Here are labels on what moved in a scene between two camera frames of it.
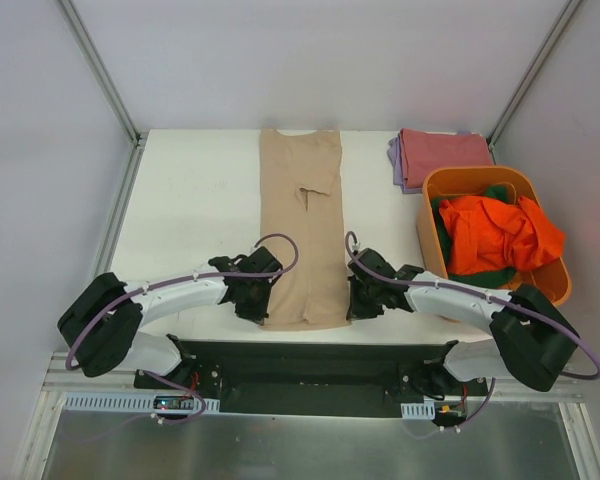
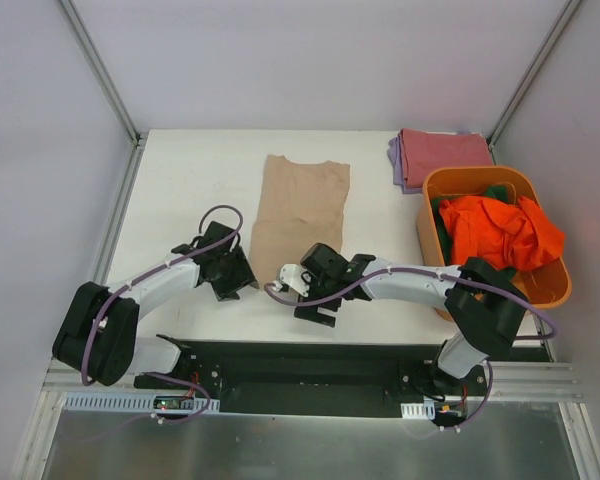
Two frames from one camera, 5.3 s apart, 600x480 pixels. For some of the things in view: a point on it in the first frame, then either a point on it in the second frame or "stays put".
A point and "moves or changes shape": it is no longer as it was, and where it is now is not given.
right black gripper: (359, 306) → (317, 308)
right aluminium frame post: (533, 71) stays put
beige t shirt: (301, 197) moves or changes shape
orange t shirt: (484, 234) stays put
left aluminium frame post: (138, 137) stays put
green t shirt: (488, 280) stays put
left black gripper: (253, 307) → (237, 281)
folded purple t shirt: (395, 153) stays put
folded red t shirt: (423, 150) stays put
